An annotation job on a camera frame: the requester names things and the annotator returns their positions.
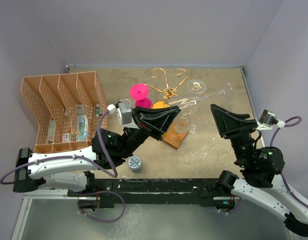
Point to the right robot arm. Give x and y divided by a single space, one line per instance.
262 183

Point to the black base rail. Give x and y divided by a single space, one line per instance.
186 191

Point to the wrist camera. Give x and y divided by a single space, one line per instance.
268 120
124 114

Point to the pink plastic goblet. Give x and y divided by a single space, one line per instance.
139 92

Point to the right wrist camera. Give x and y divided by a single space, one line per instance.
268 120

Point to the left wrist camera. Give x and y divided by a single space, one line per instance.
124 114

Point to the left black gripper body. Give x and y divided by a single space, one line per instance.
133 138

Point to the yellow plastic goblet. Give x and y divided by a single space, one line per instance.
160 105

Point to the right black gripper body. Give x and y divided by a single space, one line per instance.
242 148

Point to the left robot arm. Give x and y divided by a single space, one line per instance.
107 151

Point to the pink plastic desk organizer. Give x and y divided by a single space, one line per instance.
67 108

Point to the patterned round tin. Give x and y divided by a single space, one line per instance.
135 164

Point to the clear wine glass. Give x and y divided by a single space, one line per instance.
183 120
197 87
224 93

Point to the gold wine glass rack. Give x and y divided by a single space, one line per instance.
171 137

